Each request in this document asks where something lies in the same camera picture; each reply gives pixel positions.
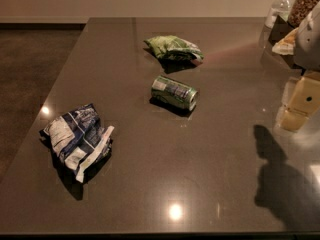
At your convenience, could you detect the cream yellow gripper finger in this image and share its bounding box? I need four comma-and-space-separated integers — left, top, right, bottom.
279, 76, 320, 132

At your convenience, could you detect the green soda can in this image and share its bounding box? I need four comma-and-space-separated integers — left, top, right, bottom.
151, 75, 198, 111

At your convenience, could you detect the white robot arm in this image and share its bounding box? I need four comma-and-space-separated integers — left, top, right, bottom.
278, 2, 320, 131

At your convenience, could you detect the pale snack packet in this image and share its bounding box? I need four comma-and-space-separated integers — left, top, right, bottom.
272, 28, 298, 55

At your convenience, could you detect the clear plastic bottle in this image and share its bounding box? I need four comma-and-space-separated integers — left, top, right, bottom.
265, 0, 292, 28

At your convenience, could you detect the glass jar of nuts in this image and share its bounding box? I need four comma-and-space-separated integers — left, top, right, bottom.
287, 0, 320, 28

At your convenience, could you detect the green crumpled chip bag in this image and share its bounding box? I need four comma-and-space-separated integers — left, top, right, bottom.
145, 35, 204, 65

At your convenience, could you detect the blue white crumpled chip bag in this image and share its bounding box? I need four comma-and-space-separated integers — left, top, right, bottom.
40, 104, 114, 183

